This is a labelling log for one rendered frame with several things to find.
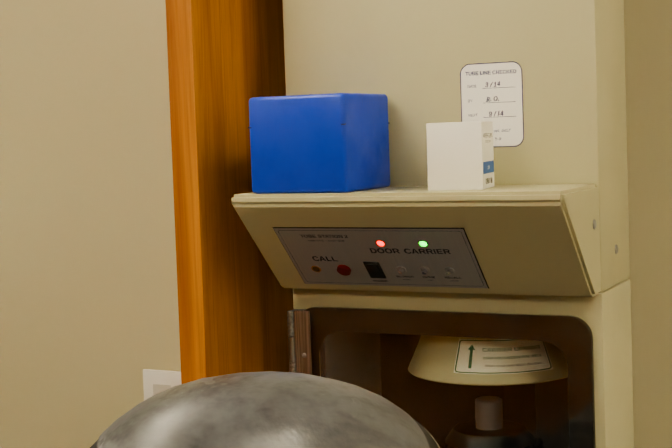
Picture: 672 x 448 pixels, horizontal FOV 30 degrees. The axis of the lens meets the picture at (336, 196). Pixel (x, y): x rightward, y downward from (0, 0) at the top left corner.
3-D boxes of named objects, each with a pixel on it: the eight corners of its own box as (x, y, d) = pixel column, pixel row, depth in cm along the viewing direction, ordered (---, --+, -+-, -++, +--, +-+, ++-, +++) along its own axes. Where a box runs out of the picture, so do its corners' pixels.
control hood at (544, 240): (290, 285, 128) (286, 187, 128) (604, 293, 114) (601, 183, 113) (231, 300, 118) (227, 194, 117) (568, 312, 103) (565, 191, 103)
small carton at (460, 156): (440, 187, 116) (438, 122, 116) (494, 186, 115) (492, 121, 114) (427, 190, 112) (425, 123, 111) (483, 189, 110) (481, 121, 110)
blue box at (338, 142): (300, 187, 126) (297, 98, 126) (391, 186, 122) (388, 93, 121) (250, 194, 117) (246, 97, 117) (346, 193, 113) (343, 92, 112)
